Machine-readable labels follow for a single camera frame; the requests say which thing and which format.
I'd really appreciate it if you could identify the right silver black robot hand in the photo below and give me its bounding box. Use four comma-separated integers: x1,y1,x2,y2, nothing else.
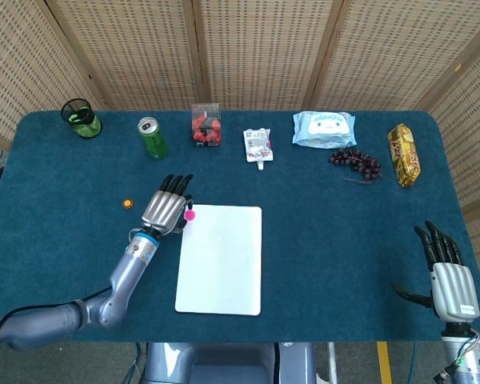
390,220,480,338

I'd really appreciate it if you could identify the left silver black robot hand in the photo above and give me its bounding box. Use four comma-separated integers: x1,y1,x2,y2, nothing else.
141,174,194,240

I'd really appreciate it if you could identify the white rectangular board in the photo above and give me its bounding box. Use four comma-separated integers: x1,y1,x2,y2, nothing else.
174,204,263,317

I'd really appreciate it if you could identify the green drink can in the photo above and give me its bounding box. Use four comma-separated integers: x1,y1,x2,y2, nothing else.
137,116,170,161

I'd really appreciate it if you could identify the clear box of red blocks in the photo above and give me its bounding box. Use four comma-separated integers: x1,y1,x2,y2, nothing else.
190,103,222,148

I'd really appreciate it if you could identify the white spouted drink pouch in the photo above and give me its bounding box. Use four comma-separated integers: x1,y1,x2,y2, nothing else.
242,127,274,171

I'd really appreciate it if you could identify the black mesh pen holder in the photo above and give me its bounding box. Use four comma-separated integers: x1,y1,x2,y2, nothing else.
60,98,103,141

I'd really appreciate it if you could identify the grey table leg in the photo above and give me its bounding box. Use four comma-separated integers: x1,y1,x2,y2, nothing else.
328,342,339,384

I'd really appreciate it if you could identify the blue felt table cloth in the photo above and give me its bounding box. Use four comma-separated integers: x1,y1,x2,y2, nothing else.
0,110,480,344

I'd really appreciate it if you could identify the yellow snack package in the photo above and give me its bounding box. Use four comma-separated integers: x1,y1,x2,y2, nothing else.
386,122,422,189

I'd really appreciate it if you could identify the dark red grape bunch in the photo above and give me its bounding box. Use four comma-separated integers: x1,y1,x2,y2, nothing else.
329,148,383,186

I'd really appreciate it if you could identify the grey robot torso base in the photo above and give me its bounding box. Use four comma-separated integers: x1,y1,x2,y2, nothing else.
143,342,317,384

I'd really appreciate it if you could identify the light blue wet wipes pack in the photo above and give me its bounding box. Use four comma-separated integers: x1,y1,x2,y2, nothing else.
291,110,358,150

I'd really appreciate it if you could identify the woven bamboo folding screen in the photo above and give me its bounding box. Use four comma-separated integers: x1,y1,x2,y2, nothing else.
0,0,480,333

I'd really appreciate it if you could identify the blue floor cable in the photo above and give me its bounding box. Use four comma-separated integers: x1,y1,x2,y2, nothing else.
410,342,421,384

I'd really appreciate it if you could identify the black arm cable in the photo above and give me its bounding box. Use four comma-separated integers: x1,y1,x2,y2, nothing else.
0,286,115,384

